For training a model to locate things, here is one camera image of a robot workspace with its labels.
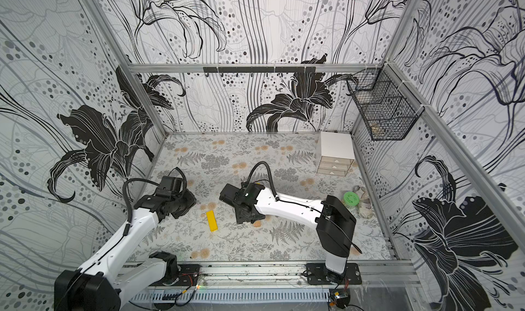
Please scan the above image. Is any yellow block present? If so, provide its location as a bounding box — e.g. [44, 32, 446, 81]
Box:
[206, 210, 218, 233]

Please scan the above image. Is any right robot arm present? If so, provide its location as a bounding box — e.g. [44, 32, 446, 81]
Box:
[220, 161, 357, 284]

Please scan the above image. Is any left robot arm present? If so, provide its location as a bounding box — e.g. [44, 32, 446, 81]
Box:
[53, 167, 196, 310]

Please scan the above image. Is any white drawer box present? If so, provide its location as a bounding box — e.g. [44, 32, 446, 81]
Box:
[317, 131, 355, 177]

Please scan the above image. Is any green lid jar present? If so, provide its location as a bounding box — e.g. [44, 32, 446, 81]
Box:
[343, 192, 360, 208]

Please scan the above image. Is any small electronics board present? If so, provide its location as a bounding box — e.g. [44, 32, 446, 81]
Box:
[329, 291, 351, 310]

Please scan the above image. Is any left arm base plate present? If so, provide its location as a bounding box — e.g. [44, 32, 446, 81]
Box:
[172, 263, 201, 287]

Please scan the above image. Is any white cable duct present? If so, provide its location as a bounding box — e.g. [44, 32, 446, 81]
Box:
[131, 289, 329, 304]

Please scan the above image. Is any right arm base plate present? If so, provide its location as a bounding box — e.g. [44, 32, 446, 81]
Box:
[302, 263, 362, 286]

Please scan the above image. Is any black wall bar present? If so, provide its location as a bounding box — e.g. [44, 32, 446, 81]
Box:
[202, 66, 317, 73]

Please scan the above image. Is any black wire basket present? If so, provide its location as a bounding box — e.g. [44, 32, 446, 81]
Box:
[346, 68, 419, 141]

